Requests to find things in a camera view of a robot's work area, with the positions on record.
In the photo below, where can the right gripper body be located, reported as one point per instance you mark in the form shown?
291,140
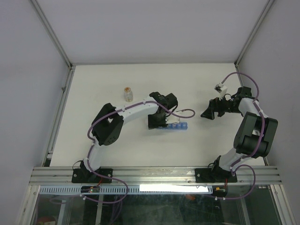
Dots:
224,106

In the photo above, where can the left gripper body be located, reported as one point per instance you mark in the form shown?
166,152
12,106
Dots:
166,113

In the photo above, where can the blue weekly pill organizer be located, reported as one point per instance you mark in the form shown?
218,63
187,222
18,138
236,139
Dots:
175,126

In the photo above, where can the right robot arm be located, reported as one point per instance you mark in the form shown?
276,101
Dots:
254,137

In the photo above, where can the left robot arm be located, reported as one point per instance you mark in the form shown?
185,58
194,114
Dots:
107,125

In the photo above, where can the clear jar with gold lid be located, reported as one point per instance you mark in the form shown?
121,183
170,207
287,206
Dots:
128,94

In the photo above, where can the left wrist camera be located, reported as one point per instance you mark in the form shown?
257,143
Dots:
172,120

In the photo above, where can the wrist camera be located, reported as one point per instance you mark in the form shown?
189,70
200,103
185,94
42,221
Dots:
221,89
172,120

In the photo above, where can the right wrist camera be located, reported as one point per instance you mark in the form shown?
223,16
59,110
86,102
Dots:
221,89

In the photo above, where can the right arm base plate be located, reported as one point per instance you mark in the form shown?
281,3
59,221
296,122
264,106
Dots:
207,175

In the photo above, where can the white slotted cable duct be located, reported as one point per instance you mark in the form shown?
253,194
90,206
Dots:
122,190

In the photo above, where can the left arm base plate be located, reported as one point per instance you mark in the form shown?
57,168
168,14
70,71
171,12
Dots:
85,176

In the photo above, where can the aluminium mounting rail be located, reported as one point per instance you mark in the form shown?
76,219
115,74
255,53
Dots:
246,175

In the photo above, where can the right aluminium frame post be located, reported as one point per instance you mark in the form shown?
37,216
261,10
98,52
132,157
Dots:
263,14

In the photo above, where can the aluminium frame post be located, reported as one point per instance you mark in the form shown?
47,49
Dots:
48,28
263,14

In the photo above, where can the left aluminium frame post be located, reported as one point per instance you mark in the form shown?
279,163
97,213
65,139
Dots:
48,28

